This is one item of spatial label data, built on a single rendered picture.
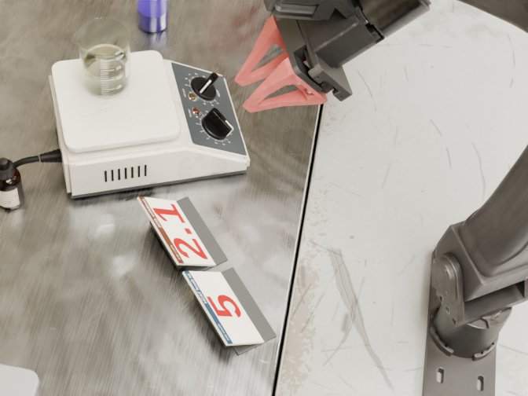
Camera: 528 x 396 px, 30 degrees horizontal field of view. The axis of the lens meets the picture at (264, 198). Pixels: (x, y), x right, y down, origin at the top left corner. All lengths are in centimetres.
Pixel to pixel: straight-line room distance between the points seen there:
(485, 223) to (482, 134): 33
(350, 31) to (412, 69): 33
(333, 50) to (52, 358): 40
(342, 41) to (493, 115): 35
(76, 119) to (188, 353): 26
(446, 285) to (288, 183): 26
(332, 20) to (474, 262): 26
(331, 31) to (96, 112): 27
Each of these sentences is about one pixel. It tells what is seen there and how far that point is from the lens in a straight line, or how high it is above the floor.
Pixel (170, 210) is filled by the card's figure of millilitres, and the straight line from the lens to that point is 105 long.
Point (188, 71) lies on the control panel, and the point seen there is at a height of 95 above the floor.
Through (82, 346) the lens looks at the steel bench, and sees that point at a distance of 99.
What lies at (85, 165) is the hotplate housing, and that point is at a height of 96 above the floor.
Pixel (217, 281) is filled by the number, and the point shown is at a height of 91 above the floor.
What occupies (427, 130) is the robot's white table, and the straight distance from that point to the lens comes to 118.
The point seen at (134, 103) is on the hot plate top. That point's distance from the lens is 104.
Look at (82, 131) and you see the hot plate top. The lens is 102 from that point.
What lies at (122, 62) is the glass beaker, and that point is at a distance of 101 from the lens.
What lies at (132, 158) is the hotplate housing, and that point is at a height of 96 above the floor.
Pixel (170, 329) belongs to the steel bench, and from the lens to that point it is 100.
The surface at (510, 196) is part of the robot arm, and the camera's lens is 84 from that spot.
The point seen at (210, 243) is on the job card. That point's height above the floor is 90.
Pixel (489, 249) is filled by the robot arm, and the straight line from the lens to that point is 88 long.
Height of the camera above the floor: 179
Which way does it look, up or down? 55 degrees down
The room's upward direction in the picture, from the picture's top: 10 degrees clockwise
